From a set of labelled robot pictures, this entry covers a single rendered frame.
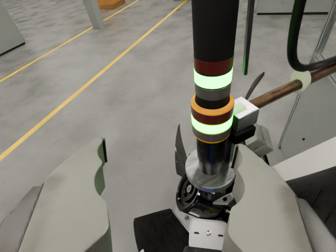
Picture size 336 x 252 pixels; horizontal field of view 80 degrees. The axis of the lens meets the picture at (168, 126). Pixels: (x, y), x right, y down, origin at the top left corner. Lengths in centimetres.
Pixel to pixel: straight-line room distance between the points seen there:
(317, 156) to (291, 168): 8
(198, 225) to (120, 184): 161
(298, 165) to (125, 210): 154
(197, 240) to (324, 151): 42
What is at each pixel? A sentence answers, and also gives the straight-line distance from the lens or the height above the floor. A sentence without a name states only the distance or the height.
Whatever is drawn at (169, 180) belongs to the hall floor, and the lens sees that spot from 201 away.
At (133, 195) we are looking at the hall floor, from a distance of 201.
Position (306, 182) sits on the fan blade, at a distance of 45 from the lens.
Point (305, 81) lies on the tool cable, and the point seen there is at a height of 156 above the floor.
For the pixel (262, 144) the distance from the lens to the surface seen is 77.
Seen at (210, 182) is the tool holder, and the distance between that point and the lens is 28.
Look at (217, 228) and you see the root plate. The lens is 55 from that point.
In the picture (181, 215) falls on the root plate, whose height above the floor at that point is 111.
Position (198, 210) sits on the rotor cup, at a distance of 53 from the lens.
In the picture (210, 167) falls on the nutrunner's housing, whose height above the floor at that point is 149.
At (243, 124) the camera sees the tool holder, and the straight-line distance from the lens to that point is 25.
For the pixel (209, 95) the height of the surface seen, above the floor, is 160.
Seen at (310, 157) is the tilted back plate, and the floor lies 119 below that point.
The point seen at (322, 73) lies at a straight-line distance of 34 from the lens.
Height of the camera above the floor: 171
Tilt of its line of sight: 44 degrees down
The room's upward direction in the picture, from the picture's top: 10 degrees counter-clockwise
